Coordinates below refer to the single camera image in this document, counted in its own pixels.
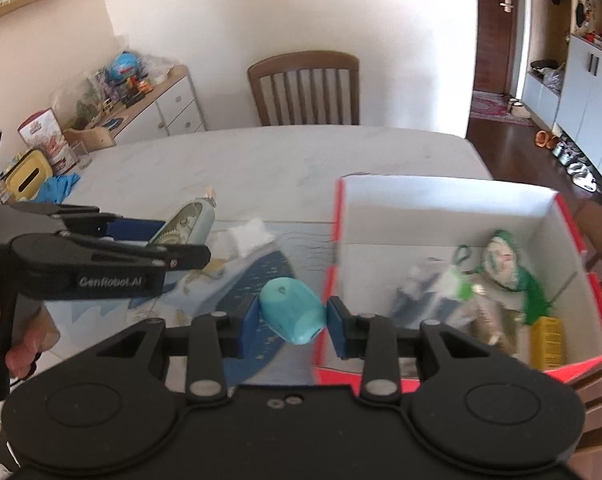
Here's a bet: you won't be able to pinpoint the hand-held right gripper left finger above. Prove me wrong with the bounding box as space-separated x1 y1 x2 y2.
93 296 260 403

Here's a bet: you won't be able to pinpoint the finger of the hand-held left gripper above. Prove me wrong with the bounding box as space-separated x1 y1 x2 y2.
56 231 212 272
11 202 165 244

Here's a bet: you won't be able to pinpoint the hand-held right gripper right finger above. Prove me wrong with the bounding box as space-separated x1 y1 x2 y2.
327 296 488 403

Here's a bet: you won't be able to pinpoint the pale green patterned toy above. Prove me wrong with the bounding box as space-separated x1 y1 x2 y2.
148 187 221 260

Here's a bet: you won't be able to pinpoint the teal plastic cup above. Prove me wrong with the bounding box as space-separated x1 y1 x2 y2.
259 277 328 346

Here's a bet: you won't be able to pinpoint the red white cardboard box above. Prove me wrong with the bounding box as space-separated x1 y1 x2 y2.
312 174 602 397

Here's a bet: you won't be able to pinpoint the person's left hand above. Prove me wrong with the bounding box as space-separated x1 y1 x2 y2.
0 298 62 381

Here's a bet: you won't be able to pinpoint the blue printed table mat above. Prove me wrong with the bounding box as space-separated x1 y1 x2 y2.
71 217 343 387

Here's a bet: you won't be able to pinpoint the white folded cloth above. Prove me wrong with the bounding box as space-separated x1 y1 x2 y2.
227 218 273 257

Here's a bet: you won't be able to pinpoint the blue cloth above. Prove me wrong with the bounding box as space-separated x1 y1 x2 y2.
37 172 82 206

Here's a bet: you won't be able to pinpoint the clear drinking glass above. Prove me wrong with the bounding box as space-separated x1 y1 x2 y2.
69 140 93 170

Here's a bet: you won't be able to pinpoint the clear plastic wrapped items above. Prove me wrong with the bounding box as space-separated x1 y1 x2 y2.
388 257 463 322

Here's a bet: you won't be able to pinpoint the yellow tissue box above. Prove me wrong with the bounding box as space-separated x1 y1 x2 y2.
4 148 54 199

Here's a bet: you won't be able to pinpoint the red white snack box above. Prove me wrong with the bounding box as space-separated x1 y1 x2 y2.
18 108 80 171

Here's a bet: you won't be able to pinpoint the white drawer sideboard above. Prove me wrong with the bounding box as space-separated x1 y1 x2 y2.
63 65 207 149

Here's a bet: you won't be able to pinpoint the green white packet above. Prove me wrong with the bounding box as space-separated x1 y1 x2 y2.
445 244 478 307

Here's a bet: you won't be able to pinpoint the blue globe toy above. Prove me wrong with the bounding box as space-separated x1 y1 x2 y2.
108 52 142 84

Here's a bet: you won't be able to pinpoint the green white plush toy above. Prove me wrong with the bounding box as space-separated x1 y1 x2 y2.
480 229 555 324

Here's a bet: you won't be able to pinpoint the small yellow box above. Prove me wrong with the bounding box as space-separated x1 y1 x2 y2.
528 315 567 369

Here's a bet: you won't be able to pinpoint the patterned rug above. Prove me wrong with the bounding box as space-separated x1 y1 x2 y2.
470 90 535 127

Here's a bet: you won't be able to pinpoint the group of white sneakers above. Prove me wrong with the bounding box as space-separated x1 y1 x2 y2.
552 139 598 192

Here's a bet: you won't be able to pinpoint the dark wooden door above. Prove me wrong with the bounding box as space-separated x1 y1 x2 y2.
472 0 526 135

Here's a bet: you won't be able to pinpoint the white cabinet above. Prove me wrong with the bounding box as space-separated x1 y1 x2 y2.
522 34 602 213

